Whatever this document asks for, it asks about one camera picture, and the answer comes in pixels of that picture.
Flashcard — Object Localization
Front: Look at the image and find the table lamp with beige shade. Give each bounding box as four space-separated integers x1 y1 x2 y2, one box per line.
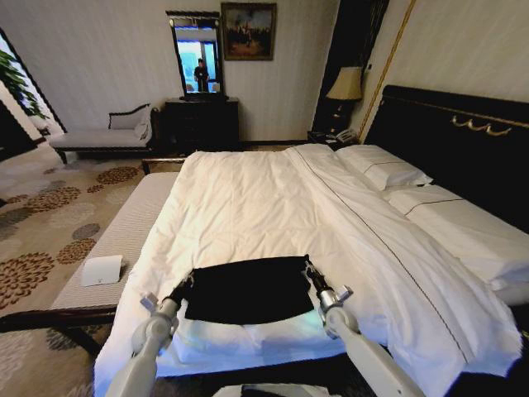
324 65 365 125

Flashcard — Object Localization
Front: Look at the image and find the gold framed painting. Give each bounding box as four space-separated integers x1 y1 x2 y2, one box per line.
220 2 279 62

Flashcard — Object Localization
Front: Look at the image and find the striped upholstered bed bench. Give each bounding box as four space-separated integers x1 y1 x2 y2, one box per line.
0 170 188 337

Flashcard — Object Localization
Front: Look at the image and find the black garment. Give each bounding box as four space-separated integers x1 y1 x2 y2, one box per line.
183 254 318 326

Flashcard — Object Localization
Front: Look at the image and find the dark headboard with gold trim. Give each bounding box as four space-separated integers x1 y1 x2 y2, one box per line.
362 84 529 235

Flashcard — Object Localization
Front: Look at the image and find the dark nightstand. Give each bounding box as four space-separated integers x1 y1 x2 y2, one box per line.
307 129 361 152

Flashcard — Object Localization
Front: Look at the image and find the dark wooden dresser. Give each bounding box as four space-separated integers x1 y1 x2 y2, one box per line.
163 96 241 153

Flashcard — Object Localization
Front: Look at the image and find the dark framed mirror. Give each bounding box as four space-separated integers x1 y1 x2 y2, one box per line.
165 9 230 103

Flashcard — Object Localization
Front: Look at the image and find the green leafy plant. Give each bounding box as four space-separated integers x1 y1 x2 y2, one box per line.
0 48 44 118

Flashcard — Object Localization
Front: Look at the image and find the dark wood chaise longue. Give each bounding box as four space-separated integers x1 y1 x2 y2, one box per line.
48 102 161 165

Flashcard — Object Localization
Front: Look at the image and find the white pillow with dark stripe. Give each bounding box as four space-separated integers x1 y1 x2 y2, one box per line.
380 183 529 291
333 143 434 192

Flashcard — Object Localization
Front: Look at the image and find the person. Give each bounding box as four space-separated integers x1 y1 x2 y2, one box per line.
193 58 211 93

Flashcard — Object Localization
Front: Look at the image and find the white robot front shell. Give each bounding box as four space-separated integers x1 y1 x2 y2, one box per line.
209 383 328 397

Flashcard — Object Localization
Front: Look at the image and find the white duvet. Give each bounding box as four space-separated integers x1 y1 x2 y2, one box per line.
93 143 524 395

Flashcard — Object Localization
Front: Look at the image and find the white telephone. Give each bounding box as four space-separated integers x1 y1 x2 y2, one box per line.
329 127 359 144

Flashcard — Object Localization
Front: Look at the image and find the white folded card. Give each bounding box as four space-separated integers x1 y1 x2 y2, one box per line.
80 254 125 288

